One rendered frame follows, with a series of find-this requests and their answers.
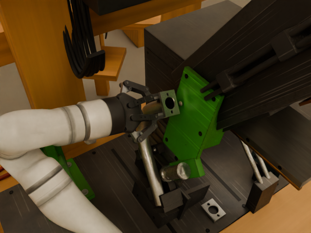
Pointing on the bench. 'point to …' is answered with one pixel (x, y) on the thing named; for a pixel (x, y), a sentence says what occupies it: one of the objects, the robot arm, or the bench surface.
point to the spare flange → (211, 213)
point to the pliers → (3, 174)
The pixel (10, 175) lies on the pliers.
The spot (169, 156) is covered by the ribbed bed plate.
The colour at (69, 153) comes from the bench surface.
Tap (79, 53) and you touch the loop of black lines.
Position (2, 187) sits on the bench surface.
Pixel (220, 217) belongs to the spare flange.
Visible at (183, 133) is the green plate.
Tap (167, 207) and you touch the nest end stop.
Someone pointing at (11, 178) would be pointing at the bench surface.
